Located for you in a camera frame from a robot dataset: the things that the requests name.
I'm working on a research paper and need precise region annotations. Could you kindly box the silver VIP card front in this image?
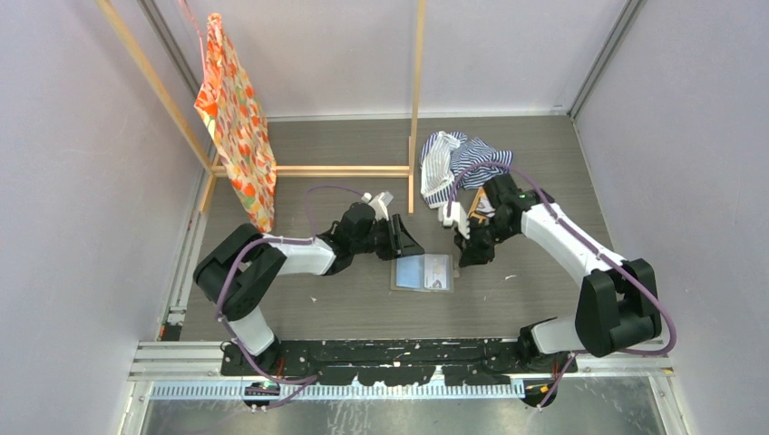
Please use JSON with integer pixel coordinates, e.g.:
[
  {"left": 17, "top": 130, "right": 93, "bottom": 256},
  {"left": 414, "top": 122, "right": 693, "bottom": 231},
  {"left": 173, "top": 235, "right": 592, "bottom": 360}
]
[{"left": 423, "top": 254, "right": 453, "bottom": 291}]

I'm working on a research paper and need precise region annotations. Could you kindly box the wooden rack frame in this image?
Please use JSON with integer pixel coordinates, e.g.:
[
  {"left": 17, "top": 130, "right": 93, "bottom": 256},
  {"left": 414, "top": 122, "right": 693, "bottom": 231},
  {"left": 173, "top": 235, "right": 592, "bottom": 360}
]
[{"left": 95, "top": 0, "right": 427, "bottom": 214}]

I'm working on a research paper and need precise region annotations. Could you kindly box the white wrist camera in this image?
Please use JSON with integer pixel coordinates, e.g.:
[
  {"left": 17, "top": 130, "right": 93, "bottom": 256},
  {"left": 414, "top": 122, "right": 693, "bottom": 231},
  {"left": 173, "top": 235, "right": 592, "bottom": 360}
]
[
  {"left": 438, "top": 201, "right": 470, "bottom": 239},
  {"left": 365, "top": 191, "right": 394, "bottom": 221}
]

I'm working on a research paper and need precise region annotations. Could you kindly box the yellow oval tray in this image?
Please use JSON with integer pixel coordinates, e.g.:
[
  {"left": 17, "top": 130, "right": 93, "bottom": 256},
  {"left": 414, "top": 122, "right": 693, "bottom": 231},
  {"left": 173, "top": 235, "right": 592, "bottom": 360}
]
[{"left": 468, "top": 188, "right": 495, "bottom": 226}]

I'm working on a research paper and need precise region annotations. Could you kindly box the orange floral cloth bag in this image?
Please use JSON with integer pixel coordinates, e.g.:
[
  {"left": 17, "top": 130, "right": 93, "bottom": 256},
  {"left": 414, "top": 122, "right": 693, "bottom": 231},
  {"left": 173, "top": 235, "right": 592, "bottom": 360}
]
[{"left": 194, "top": 14, "right": 277, "bottom": 233}]

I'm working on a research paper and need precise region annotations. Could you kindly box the aluminium rail frame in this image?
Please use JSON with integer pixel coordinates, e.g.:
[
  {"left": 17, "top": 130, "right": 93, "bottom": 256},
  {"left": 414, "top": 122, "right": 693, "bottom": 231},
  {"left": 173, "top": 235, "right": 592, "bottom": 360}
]
[{"left": 118, "top": 342, "right": 692, "bottom": 434}]

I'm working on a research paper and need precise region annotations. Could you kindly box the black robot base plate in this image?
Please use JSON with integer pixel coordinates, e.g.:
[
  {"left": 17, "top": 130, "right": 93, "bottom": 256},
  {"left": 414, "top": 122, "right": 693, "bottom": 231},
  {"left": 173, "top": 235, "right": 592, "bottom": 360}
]
[{"left": 219, "top": 338, "right": 577, "bottom": 386}]

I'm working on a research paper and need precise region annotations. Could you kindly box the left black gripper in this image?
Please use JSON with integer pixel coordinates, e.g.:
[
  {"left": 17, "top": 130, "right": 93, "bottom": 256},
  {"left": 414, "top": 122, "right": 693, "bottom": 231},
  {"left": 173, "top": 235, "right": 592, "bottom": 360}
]
[{"left": 352, "top": 215, "right": 424, "bottom": 261}]

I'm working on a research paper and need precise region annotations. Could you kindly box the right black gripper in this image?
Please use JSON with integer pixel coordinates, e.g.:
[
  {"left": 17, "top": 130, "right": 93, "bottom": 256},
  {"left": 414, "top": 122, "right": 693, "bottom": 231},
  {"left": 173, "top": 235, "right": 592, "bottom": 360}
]
[{"left": 454, "top": 214, "right": 518, "bottom": 267}]

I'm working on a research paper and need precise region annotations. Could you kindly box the clear grey card holder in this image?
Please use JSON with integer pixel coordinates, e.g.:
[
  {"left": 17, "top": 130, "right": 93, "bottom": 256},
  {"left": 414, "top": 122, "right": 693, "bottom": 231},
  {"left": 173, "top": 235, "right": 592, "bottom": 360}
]
[{"left": 390, "top": 254, "right": 456, "bottom": 294}]

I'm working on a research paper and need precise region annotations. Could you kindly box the blue white striped cloth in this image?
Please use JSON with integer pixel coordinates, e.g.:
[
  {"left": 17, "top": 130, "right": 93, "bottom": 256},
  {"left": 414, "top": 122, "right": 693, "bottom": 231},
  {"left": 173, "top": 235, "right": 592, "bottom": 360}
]
[{"left": 420, "top": 130, "right": 514, "bottom": 209}]

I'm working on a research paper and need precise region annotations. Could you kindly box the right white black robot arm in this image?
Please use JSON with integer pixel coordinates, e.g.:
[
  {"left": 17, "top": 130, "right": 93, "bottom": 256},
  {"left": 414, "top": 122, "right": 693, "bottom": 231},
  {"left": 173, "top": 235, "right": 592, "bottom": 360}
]
[{"left": 440, "top": 174, "right": 664, "bottom": 372}]

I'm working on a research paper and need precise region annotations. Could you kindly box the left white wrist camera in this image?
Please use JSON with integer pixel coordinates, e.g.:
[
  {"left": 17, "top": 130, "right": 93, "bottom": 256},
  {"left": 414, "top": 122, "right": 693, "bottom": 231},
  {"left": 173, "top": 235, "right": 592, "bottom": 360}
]
[{"left": 365, "top": 191, "right": 394, "bottom": 221}]

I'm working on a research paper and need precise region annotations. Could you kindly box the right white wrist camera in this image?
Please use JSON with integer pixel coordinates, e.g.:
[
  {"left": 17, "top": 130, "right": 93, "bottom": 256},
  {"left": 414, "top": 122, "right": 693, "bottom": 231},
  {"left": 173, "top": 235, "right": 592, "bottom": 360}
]
[{"left": 438, "top": 201, "right": 470, "bottom": 239}]

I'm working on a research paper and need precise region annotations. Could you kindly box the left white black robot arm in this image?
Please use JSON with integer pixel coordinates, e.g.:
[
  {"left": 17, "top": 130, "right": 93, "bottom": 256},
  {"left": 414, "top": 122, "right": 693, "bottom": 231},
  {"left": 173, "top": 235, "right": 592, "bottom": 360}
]
[{"left": 193, "top": 201, "right": 424, "bottom": 375}]

